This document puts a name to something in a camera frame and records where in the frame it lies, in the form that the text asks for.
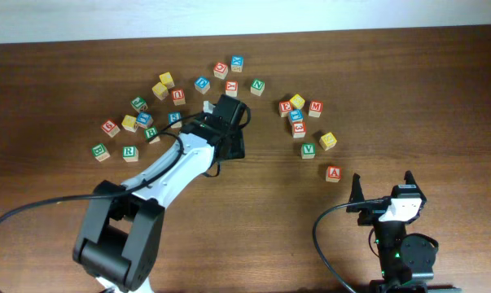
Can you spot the yellow block upper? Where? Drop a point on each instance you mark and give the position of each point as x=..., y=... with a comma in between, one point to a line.
x=167, y=80

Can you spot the red Q block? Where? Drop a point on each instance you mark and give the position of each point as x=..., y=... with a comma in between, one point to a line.
x=220, y=70

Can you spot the red E block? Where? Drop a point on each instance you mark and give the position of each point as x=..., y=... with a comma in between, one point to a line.
x=284, y=108

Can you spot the green b block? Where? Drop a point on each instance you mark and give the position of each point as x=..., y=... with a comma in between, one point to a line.
x=151, y=135
x=100, y=152

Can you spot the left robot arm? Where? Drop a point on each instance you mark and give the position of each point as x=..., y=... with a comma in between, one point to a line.
x=119, y=239

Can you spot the yellow 8 block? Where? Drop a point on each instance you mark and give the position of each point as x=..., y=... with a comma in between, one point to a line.
x=297, y=102

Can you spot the green N block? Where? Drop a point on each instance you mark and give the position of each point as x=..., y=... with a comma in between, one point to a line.
x=257, y=87

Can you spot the blue 5 block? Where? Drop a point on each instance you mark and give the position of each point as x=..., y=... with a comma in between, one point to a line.
x=175, y=120

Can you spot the green B block far left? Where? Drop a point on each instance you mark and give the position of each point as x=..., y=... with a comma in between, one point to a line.
x=100, y=152

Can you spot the red M block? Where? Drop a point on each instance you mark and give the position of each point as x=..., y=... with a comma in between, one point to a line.
x=315, y=109

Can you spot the red 6 block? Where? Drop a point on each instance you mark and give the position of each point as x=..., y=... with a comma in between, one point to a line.
x=110, y=128

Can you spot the blue block left cluster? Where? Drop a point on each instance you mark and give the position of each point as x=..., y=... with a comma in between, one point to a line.
x=144, y=120

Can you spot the green V block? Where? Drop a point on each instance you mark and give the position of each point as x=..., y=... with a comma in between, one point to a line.
x=308, y=151

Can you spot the green B block centre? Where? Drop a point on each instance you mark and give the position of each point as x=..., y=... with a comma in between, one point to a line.
x=151, y=135

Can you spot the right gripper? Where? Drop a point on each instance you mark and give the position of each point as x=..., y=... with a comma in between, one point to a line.
x=370, y=216

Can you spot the yellow S block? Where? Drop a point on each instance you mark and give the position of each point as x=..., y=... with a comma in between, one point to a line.
x=327, y=141

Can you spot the green J block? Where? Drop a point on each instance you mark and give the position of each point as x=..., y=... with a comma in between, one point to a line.
x=139, y=104

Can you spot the blue X block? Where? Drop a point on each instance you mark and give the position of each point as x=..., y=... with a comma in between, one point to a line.
x=236, y=63

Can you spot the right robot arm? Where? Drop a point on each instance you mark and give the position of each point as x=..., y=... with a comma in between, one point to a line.
x=406, y=260

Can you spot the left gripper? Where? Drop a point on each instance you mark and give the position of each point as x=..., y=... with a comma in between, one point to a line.
x=234, y=147

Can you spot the blue D block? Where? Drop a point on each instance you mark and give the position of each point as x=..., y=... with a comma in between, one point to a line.
x=202, y=85

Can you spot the red 3 block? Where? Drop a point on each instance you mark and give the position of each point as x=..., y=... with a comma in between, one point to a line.
x=298, y=129

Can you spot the yellow block lower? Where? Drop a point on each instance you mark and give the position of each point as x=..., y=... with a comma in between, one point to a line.
x=160, y=91

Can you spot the red A block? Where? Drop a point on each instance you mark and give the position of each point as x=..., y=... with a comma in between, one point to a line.
x=333, y=174

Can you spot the red U block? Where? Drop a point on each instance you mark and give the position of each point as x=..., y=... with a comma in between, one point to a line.
x=179, y=97

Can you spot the yellow block left cluster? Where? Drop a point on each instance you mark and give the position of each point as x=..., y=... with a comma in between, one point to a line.
x=129, y=123

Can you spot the green R block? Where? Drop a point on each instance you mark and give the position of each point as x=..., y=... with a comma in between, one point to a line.
x=130, y=153

